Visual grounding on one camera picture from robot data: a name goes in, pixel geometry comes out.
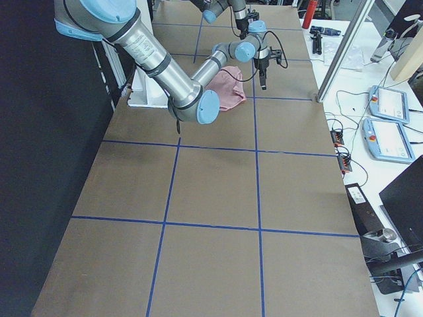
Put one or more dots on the pink Snoopy t-shirt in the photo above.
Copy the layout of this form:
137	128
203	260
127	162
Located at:
228	84

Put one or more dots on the black folded tripod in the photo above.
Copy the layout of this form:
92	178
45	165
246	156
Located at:
317	42

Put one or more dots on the orange black connector block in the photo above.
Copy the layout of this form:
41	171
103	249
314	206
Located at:
337	137

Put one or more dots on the blue teach pendant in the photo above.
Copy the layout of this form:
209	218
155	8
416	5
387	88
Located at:
389	104
386	140

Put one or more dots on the far blue teach pendant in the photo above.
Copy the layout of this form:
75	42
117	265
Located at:
389	104

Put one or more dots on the black monitor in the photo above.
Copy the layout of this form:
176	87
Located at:
402	201

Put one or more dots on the blue folded umbrella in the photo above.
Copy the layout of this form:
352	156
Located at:
324	31

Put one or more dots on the near blue teach pendant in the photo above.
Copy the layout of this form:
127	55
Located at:
386	140

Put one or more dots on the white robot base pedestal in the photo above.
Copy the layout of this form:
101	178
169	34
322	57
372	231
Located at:
146	92

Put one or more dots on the red bottle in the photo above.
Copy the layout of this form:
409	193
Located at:
309	14

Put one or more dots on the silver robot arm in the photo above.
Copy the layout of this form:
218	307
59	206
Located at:
119	22
212	9

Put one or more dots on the black box with label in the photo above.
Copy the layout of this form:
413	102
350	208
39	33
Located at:
365	218

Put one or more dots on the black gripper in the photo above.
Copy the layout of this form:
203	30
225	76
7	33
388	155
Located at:
242	25
261	63

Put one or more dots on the aluminium frame post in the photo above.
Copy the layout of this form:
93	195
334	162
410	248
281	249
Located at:
348	39

